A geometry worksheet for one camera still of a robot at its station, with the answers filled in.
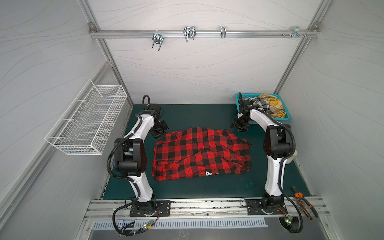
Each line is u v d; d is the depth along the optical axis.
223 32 0.78
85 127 0.68
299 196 0.76
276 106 1.05
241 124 0.87
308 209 0.73
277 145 0.57
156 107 0.79
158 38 0.79
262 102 1.05
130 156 0.49
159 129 0.74
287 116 1.01
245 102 0.84
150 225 0.68
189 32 0.77
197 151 0.91
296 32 0.77
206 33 0.79
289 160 0.87
